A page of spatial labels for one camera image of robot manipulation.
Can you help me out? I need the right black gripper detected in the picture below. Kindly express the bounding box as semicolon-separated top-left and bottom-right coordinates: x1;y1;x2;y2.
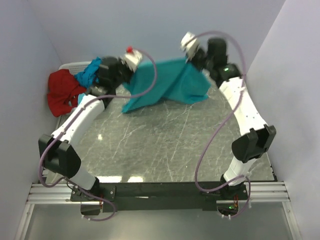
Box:
186;43;215;72

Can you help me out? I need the teal t shirt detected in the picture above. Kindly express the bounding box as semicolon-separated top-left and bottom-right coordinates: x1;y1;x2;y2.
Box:
122;58;211;113
74;57;102;90

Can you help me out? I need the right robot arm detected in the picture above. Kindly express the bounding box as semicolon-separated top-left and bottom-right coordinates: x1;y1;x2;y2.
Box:
184;37;277;200

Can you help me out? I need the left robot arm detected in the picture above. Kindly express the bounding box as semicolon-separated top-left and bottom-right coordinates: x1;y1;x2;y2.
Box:
38;53;143;201

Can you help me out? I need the white laundry basket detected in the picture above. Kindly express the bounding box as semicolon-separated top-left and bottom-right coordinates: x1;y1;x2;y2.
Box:
58;60;105;115

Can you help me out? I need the red t shirt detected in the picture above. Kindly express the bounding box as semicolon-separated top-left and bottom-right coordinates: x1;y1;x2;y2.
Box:
47;69;86;118

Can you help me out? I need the black mounting beam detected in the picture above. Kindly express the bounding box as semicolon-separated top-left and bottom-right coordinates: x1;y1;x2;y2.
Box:
70;182;248;215

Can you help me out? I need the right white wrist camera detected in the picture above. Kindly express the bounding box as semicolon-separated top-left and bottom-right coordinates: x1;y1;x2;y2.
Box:
180;32;200;60

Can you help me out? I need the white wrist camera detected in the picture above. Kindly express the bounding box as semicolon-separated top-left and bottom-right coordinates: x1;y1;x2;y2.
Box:
180;32;200;60
121;46;143;72

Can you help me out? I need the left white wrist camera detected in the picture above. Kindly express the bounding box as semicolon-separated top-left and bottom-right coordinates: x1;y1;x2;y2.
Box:
121;46;143;72

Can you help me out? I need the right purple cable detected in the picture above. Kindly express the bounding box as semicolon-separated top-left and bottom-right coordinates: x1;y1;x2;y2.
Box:
194;30;252;219

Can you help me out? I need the aluminium rail frame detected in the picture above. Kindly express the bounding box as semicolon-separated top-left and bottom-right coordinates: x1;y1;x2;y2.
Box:
14;119;301;240

